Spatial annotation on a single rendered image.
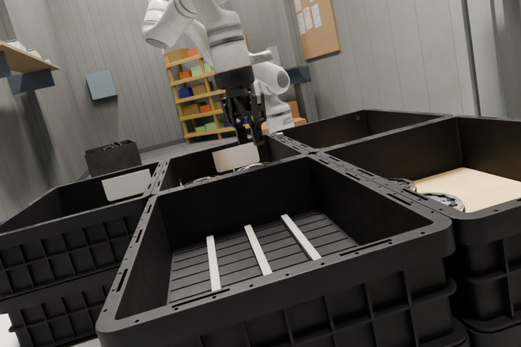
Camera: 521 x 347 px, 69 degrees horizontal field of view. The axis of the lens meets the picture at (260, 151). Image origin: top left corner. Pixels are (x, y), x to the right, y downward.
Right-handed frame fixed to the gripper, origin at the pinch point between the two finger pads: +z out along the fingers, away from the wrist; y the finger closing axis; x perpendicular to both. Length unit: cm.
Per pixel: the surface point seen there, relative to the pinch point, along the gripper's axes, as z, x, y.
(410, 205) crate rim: 2.6, -11.0, 44.9
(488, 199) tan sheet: 13.3, 15.0, 39.0
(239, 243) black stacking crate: 13.5, -14.9, 14.0
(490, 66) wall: 26, 273, -82
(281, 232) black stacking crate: 13.6, -8.6, 17.3
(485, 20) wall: -9, 274, -82
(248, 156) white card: 9.6, 12.3, -23.6
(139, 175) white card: 7.0, -15.1, -35.9
